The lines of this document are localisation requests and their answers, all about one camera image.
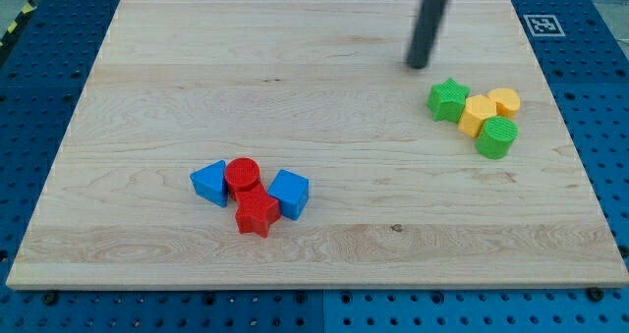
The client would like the red star block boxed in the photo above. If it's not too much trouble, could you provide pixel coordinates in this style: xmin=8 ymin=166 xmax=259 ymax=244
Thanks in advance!
xmin=235 ymin=184 xmax=281 ymax=238

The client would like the green star block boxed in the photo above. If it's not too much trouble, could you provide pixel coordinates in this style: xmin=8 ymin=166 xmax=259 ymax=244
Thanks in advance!
xmin=427 ymin=79 xmax=471 ymax=123

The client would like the yellow heart block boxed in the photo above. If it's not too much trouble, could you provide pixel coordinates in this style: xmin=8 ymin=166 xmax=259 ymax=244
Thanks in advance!
xmin=487 ymin=87 xmax=521 ymax=119

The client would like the blue cube block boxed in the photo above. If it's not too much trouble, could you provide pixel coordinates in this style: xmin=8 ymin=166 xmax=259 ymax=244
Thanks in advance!
xmin=267 ymin=169 xmax=310 ymax=221

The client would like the light wooden board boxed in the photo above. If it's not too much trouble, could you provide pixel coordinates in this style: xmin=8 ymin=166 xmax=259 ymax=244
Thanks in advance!
xmin=7 ymin=0 xmax=628 ymax=291

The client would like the red cylinder block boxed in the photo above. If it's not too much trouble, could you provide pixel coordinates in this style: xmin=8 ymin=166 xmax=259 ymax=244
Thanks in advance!
xmin=224 ymin=157 xmax=260 ymax=198

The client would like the blue triangle block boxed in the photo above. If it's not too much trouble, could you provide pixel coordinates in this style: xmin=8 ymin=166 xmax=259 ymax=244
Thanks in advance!
xmin=190 ymin=160 xmax=228 ymax=207

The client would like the yellow hexagon block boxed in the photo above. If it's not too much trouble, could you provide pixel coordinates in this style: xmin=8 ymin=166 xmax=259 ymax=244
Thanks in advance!
xmin=458 ymin=95 xmax=497 ymax=138

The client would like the green cylinder block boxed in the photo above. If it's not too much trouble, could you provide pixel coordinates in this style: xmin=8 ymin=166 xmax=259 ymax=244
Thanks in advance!
xmin=475 ymin=116 xmax=519 ymax=159

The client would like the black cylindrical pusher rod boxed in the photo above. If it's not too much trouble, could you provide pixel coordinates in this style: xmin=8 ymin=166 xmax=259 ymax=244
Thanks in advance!
xmin=406 ymin=0 xmax=448 ymax=70

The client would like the white fiducial marker tag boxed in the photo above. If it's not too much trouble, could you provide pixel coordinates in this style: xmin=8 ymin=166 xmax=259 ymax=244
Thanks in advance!
xmin=524 ymin=14 xmax=565 ymax=37

